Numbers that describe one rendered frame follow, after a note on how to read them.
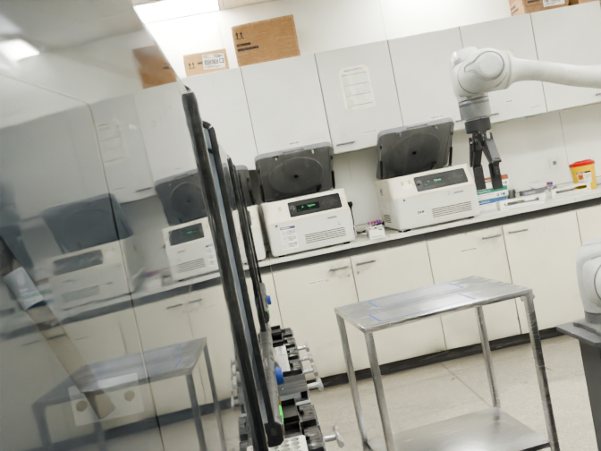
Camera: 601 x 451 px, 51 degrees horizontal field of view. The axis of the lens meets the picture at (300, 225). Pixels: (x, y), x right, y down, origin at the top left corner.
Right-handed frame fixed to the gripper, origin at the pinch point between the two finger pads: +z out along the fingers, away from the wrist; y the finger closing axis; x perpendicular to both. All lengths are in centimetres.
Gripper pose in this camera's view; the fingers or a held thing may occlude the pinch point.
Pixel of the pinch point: (488, 185)
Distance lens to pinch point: 200.6
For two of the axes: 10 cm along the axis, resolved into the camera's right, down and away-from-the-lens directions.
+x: -9.8, 2.0, -0.6
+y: -0.7, -0.4, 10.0
